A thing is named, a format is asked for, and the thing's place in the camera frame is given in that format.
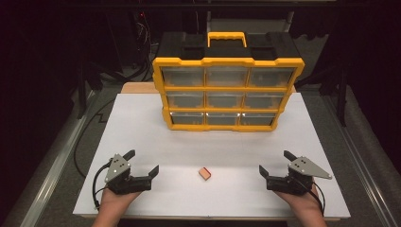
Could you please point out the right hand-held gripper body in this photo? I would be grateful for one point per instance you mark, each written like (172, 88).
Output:
(299, 183)

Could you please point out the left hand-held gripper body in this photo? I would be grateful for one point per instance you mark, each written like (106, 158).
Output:
(118, 168)

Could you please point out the small orange eraser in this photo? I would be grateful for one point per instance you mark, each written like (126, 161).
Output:
(205, 173)

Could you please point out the clear plastic drawer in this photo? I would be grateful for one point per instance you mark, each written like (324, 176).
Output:
(225, 100)

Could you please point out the yellow black drawer organizer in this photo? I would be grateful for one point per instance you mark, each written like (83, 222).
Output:
(227, 89)

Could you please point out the person's right hand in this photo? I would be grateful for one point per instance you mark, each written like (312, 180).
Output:
(304, 201)

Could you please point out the person's left hand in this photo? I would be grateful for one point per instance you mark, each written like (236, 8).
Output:
(115, 200)

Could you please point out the grid of clear organizer bins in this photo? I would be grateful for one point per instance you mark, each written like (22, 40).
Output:
(183, 77)

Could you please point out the aluminium floor rail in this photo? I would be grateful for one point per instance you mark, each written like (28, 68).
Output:
(359, 160)
(56, 164)

